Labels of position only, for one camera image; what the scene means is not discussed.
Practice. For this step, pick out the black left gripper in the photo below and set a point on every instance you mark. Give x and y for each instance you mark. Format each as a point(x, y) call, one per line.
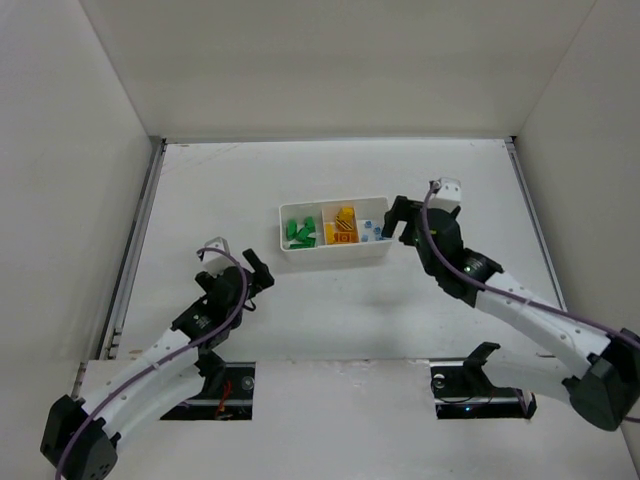
point(245, 281)

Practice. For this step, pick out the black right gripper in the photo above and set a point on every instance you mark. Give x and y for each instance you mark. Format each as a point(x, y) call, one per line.
point(406, 215)

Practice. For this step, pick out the yellow sloped lego brick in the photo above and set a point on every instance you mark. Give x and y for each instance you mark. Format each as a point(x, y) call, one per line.
point(344, 219)

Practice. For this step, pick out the green lego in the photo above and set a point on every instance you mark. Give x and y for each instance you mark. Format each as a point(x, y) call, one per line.
point(310, 224)
point(305, 244)

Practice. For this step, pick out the green square lego brick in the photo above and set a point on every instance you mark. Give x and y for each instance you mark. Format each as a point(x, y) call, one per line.
point(303, 234)

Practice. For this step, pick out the yellow rectangular lego brick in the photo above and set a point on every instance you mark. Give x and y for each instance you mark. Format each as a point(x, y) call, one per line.
point(329, 233)

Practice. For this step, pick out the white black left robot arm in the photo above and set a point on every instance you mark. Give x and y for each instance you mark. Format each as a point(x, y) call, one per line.
point(83, 436)

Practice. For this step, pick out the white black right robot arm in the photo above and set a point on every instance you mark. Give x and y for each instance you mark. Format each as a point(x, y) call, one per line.
point(592, 368)

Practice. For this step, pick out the white divided plastic container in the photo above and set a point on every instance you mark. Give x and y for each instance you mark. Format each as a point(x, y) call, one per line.
point(368, 208)

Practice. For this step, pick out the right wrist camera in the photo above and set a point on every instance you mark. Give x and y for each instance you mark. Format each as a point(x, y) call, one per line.
point(448, 195)

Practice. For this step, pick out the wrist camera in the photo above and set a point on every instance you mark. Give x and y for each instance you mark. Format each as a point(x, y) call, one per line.
point(448, 195)
point(214, 256)

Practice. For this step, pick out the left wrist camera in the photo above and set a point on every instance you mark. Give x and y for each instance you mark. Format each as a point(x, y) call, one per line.
point(214, 256)

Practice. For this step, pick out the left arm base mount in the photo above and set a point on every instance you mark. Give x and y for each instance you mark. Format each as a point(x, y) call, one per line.
point(227, 395)

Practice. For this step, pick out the right aluminium rail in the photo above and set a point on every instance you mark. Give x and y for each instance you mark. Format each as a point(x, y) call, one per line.
point(510, 143)

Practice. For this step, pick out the aluminium rail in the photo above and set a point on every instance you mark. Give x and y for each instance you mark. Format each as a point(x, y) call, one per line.
point(111, 331)
point(510, 143)

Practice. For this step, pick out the left aluminium rail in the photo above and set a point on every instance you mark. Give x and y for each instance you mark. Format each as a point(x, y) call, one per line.
point(111, 331)

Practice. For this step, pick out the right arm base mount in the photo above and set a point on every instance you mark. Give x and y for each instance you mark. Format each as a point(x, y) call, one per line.
point(462, 390)

